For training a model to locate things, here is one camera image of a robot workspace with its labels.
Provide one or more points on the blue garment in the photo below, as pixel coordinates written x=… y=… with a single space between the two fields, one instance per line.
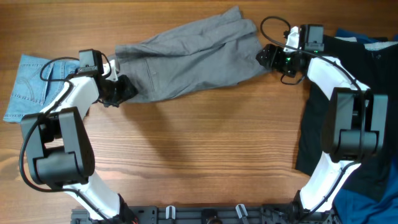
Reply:
x=369 y=195

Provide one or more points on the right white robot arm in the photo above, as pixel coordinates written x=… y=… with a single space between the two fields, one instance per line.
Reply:
x=353 y=129

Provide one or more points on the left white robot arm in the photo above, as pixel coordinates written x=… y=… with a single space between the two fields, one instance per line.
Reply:
x=57 y=156

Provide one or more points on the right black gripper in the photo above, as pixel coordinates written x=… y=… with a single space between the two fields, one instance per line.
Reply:
x=278 y=52

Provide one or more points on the grey shorts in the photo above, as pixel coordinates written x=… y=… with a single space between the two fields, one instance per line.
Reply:
x=210 y=53

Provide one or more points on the folded blue denim jeans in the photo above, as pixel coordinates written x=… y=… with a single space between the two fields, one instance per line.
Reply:
x=36 y=86

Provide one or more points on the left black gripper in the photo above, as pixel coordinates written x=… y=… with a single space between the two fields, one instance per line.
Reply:
x=127 y=91

